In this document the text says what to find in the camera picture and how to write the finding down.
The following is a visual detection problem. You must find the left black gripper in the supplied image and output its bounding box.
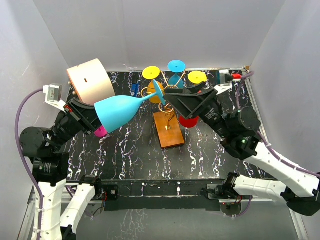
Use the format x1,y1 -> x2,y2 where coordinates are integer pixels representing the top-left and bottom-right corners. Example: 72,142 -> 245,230
51,96 -> 117,151

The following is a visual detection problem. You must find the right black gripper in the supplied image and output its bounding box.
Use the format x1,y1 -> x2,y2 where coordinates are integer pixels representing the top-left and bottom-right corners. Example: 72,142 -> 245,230
163,81 -> 233,139

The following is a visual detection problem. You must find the light blue wine glass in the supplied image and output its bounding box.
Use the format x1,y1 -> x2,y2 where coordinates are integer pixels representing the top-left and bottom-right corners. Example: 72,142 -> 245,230
93,79 -> 167,134

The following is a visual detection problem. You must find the pink wine glass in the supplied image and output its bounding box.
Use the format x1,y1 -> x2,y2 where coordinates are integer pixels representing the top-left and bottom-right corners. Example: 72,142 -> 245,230
94,125 -> 108,138

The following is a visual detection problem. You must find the red wine glass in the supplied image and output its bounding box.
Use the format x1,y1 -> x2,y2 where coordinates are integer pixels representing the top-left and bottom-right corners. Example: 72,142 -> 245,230
179,115 -> 199,128

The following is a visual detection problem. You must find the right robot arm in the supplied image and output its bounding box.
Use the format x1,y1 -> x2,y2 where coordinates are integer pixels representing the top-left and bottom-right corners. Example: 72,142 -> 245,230
164,83 -> 320,217

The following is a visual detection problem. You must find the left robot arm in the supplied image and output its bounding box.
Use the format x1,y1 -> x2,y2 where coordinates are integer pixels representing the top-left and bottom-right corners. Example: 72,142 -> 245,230
16,98 -> 104,240

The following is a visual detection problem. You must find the yellow wine glass right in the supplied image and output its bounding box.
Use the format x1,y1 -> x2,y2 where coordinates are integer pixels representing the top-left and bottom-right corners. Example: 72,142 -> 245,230
187,70 -> 207,94

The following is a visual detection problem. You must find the yellow wine glass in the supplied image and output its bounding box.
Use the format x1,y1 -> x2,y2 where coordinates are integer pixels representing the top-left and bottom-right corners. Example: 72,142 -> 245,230
187,70 -> 207,94
142,66 -> 166,105

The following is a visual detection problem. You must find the teal wine glass back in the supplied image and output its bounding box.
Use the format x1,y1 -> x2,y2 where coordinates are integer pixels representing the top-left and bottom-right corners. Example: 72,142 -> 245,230
167,60 -> 186,89

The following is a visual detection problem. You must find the wooden rack base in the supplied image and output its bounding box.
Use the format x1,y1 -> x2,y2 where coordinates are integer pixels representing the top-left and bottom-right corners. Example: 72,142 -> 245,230
153,111 -> 185,149

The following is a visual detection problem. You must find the yellow wine glass left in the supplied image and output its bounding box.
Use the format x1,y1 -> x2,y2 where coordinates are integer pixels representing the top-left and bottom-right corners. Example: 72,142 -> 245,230
142,66 -> 166,105

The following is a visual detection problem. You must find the white cylindrical box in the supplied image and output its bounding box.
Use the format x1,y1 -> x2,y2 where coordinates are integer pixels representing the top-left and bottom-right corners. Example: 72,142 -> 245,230
67,58 -> 115,105

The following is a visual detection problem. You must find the blue stapler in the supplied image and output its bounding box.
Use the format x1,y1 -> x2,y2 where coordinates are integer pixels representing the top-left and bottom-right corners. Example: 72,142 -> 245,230
130,82 -> 140,98

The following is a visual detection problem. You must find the gold wire glass rack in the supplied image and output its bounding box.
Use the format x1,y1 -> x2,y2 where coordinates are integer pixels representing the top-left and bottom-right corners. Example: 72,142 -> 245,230
139,66 -> 186,131

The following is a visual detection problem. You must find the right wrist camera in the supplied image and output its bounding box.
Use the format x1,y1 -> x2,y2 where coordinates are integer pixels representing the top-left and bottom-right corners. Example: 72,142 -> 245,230
214,69 -> 245,95

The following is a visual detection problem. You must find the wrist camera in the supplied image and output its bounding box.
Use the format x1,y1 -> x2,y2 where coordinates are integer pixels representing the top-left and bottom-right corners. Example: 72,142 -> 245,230
214,69 -> 245,95
43,83 -> 66,112

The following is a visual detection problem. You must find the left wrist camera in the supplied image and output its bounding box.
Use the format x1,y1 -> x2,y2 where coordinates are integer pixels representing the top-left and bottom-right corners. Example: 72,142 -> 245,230
43,83 -> 66,112

